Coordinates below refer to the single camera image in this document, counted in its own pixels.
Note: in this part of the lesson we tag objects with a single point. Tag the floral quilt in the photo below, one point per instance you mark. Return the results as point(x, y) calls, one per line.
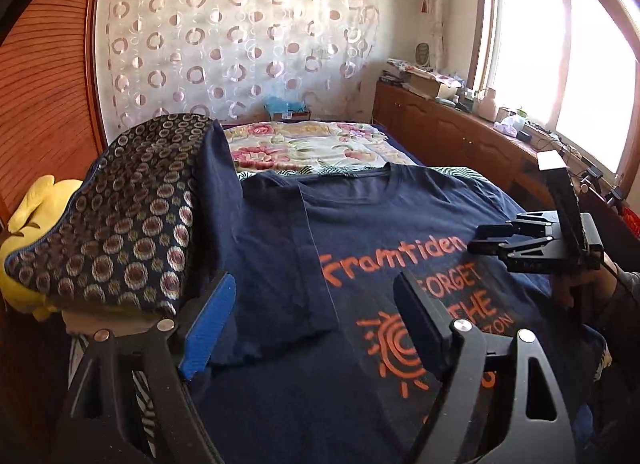
point(300, 144)

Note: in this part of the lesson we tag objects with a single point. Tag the person's right forearm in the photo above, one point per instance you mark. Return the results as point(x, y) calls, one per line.
point(631, 286)

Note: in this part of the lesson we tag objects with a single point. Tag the lace window curtain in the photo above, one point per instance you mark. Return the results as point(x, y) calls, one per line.
point(432, 4)

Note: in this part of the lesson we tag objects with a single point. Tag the dark blue bedsheet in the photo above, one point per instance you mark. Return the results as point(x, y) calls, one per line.
point(400, 144)

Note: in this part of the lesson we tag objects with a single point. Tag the wooden wardrobe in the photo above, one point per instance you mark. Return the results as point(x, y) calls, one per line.
point(50, 94)

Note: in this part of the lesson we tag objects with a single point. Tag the wooden cabinet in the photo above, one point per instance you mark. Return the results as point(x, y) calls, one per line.
point(450, 134)

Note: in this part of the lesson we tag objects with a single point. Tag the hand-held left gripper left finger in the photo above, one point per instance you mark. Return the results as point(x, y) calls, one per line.
point(210, 329)

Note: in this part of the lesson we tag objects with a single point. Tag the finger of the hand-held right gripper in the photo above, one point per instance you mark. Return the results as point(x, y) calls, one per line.
point(487, 246)
point(495, 231)

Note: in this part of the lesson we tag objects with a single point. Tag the white crumpled bag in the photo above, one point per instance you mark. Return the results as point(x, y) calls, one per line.
point(509, 124)

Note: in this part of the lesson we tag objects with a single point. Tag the circle-patterned dark pillow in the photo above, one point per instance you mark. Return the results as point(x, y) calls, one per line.
point(125, 224)

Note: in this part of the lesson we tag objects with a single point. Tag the leaf-print bedsheet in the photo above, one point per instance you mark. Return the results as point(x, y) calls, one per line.
point(455, 172)

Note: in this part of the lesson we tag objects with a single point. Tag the zebra-striped cloth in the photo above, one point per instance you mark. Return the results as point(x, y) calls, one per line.
point(145, 419)

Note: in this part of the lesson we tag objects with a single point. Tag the yellow plush toy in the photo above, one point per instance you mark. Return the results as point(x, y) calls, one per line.
point(30, 204)

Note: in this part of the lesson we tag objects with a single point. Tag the window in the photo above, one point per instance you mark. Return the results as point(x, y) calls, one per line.
point(540, 44)

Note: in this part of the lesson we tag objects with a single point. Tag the cardboard box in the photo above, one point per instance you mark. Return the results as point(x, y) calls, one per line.
point(430, 83)

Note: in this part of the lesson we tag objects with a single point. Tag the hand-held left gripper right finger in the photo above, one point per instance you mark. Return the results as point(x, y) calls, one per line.
point(425, 324)

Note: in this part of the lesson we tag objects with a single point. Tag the circle-patterned sheer curtain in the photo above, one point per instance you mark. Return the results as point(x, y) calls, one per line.
point(225, 44)

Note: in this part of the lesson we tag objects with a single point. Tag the person's right hand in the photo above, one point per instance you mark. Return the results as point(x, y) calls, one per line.
point(590, 294)

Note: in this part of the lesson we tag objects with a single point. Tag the white plastic bottle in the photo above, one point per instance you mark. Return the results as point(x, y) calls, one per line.
point(486, 103)

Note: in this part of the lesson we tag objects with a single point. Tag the navy printed T-shirt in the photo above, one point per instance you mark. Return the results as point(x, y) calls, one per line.
point(300, 254)

